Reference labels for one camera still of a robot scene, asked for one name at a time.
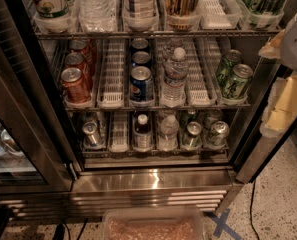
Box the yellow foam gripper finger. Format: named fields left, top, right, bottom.
left=258, top=30, right=285, bottom=59
left=260, top=72, right=297, bottom=138

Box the blue label plastic bottle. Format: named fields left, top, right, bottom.
left=123, top=0, right=156, bottom=31

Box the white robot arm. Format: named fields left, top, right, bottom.
left=258, top=13, right=297, bottom=138

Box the front green can middle shelf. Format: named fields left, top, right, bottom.
left=222, top=64, right=253, bottom=100

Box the back green can middle shelf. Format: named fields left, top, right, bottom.
left=216, top=49, right=243, bottom=87

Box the right green can bottom shelf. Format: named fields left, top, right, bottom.
left=206, top=121, right=229, bottom=147

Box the left green can bottom shelf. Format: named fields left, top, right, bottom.
left=182, top=121, right=202, bottom=149

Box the water bottle middle shelf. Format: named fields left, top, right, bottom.
left=161, top=47, right=188, bottom=108

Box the water bottle bottom shelf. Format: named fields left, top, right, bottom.
left=159, top=115, right=179, bottom=151

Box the dark drink bottle white cap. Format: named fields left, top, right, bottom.
left=134, top=114, right=152, bottom=150

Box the empty white shelf tray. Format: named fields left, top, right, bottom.
left=97, top=39, right=125, bottom=109

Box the stainless steel fridge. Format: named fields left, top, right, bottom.
left=0, top=0, right=297, bottom=220

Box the clear water bottle top shelf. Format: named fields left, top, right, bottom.
left=77, top=0, right=116, bottom=33

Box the silver can bottom shelf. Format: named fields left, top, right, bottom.
left=82, top=121, right=103, bottom=146

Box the glass fridge door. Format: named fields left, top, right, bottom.
left=0, top=0, right=75, bottom=194

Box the middle blue pepsi can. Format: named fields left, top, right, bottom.
left=131, top=51, right=151, bottom=68

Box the blue pepsi can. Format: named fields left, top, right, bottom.
left=130, top=38, right=150, bottom=53
left=130, top=66, right=153, bottom=102
left=131, top=51, right=151, bottom=68

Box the back blue pepsi can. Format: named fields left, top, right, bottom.
left=130, top=38, right=150, bottom=53

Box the front blue pepsi can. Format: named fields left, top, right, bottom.
left=130, top=66, right=153, bottom=102

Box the blue tape cross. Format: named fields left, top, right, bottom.
left=207, top=208, right=242, bottom=240

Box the back red soda can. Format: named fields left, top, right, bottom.
left=68, top=39, right=96, bottom=75

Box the red soda can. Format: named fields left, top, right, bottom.
left=61, top=67, right=91, bottom=103
left=64, top=52, right=93, bottom=89
left=68, top=39, right=96, bottom=75

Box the middle red soda can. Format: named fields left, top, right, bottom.
left=64, top=52, right=93, bottom=89

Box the front red soda can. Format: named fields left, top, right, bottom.
left=61, top=67, right=91, bottom=103

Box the clear plastic bin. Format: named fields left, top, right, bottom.
left=102, top=206, right=204, bottom=240

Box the black cable on floor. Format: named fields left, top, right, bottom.
left=248, top=179, right=263, bottom=240

